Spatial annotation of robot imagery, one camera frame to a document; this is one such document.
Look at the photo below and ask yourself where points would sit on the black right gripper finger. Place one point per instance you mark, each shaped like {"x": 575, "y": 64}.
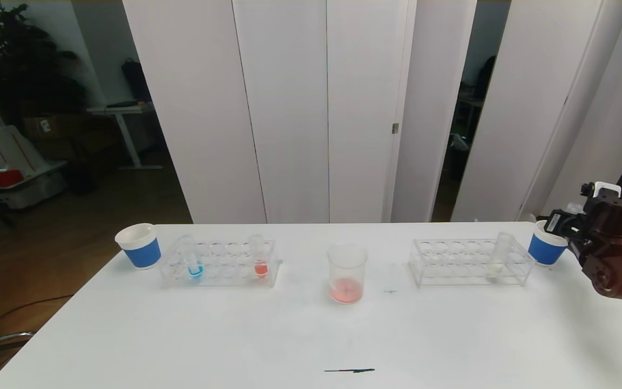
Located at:
{"x": 556, "y": 224}

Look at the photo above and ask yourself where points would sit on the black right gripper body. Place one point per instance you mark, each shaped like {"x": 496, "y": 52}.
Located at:
{"x": 556, "y": 221}

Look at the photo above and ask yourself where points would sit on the test tube with blue pigment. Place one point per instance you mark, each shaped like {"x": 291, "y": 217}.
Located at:
{"x": 196, "y": 269}

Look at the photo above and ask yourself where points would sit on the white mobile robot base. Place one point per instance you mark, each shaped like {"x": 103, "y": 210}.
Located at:
{"x": 25, "y": 188}

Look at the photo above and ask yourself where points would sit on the test tube with white pigment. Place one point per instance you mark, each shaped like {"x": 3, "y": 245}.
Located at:
{"x": 495, "y": 269}

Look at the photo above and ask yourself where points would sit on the clear acrylic test tube rack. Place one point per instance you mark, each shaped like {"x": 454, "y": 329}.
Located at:
{"x": 462, "y": 276}
{"x": 230, "y": 277}

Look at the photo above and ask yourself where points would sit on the clear glass beaker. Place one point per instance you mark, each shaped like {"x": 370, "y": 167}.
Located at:
{"x": 347, "y": 292}

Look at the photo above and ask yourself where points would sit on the test tube with red pigment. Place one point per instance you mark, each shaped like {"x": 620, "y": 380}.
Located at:
{"x": 261, "y": 267}

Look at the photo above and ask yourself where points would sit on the blue and white paper cup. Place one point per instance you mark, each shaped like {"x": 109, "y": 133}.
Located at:
{"x": 142, "y": 253}
{"x": 546, "y": 251}

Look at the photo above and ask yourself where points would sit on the white folding partition panel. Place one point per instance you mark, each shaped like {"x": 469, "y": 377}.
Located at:
{"x": 289, "y": 108}
{"x": 527, "y": 108}
{"x": 613, "y": 135}
{"x": 430, "y": 108}

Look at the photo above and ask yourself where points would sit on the thin black stick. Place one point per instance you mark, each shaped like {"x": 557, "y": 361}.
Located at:
{"x": 349, "y": 370}

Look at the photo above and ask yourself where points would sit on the black bag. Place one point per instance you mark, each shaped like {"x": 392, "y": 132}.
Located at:
{"x": 137, "y": 80}

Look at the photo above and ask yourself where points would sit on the white standing desk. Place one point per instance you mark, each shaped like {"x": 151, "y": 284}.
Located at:
{"x": 122, "y": 111}

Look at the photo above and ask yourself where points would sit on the brown cardboard box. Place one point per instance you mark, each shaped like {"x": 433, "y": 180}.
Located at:
{"x": 46, "y": 127}

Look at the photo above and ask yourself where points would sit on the dark green potted plant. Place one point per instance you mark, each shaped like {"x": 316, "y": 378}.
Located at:
{"x": 25, "y": 65}

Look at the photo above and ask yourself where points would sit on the metal chair leg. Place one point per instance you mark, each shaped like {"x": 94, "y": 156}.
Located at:
{"x": 3, "y": 341}

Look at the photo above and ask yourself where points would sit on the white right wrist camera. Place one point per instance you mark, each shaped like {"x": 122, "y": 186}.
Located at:
{"x": 608, "y": 190}

